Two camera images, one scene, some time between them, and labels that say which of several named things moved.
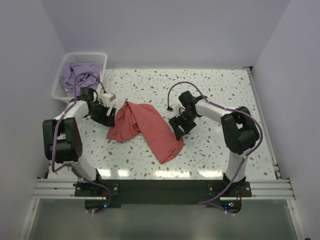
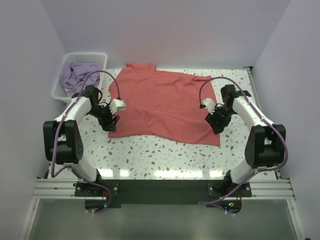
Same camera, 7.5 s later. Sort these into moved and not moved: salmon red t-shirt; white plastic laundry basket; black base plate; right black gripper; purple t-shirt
Moved: right black gripper; salmon red t-shirt
Not moved: purple t-shirt; black base plate; white plastic laundry basket
